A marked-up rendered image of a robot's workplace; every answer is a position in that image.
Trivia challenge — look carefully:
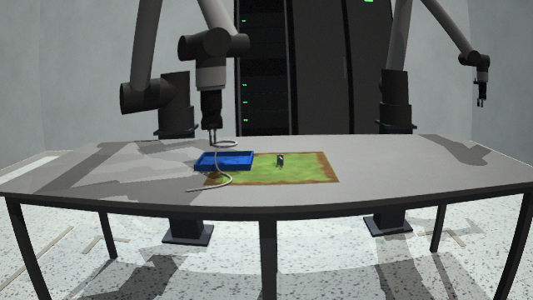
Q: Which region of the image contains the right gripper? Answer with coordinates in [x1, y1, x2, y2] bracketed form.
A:
[196, 66, 227, 146]

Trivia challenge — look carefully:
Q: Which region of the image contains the blue tray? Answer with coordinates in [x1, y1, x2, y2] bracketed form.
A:
[194, 151, 254, 171]

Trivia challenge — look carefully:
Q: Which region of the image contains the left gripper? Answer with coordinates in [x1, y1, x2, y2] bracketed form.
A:
[473, 72, 488, 108]

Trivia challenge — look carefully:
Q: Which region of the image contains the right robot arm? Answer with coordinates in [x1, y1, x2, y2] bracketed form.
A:
[120, 0, 250, 132]

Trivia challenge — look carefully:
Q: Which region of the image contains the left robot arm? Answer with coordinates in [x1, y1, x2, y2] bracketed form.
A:
[379, 0, 490, 126]

